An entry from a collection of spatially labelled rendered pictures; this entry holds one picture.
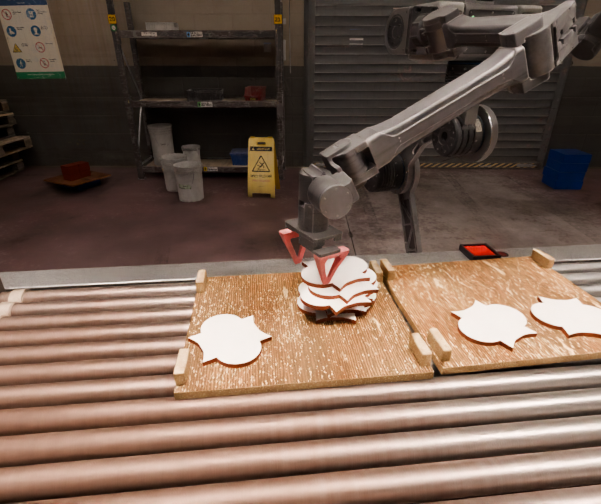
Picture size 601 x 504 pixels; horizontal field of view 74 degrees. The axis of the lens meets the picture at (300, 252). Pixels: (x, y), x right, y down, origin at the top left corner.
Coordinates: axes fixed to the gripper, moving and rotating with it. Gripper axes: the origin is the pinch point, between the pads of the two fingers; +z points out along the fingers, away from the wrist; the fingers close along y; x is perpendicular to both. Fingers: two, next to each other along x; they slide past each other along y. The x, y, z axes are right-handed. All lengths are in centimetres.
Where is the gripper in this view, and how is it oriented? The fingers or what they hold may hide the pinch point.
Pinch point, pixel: (311, 269)
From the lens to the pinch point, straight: 78.9
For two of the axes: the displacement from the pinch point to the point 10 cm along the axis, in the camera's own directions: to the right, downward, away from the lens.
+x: 8.3, -2.3, 5.0
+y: 5.5, 3.8, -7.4
